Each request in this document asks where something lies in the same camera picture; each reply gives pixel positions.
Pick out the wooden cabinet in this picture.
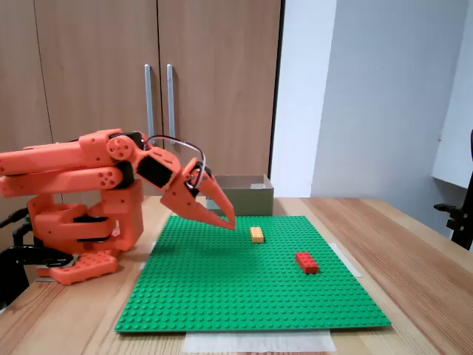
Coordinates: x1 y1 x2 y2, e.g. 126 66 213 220
0 0 286 226

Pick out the translucent tape strip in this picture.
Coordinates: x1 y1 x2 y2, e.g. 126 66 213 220
138 240 158 271
183 330 337 354
333 242 363 278

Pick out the black stand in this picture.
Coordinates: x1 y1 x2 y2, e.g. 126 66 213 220
434 129 473 252

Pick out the metal cabinet door handle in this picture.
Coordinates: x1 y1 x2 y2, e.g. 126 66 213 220
143 64 156 141
166 64 177 144

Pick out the gripper motor cable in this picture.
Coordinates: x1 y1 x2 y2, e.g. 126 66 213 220
143 135 207 190

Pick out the red lego block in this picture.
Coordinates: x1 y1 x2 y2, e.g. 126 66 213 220
295 251 320 275

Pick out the green lego baseplate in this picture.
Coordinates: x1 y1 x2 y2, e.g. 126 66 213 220
114 214 392 334

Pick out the black cable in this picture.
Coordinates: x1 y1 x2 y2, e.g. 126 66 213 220
12 223 37 248
0 208 30 229

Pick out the black table clamp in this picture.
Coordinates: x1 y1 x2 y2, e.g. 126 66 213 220
0 244 77 311

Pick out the cardboard box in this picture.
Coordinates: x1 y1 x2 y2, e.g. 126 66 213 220
205 173 275 217

